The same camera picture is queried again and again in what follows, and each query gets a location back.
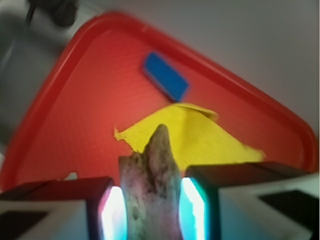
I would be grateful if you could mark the blue sponge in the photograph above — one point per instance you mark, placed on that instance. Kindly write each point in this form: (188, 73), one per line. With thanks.
(165, 77)

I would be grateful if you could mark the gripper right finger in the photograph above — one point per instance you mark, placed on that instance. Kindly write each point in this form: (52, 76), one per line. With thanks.
(249, 201)

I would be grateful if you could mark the grey faucet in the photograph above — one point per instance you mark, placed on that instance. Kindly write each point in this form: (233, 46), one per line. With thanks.
(32, 37)

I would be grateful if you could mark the red plastic tray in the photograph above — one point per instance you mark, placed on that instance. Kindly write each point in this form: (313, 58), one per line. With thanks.
(98, 86)

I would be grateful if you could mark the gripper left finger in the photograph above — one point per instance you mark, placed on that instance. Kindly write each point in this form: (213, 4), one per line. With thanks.
(80, 209)

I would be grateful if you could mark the brown wood chip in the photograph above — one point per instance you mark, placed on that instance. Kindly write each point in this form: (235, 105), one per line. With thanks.
(151, 186)

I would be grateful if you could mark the yellow cloth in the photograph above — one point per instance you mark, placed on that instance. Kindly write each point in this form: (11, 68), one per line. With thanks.
(195, 137)

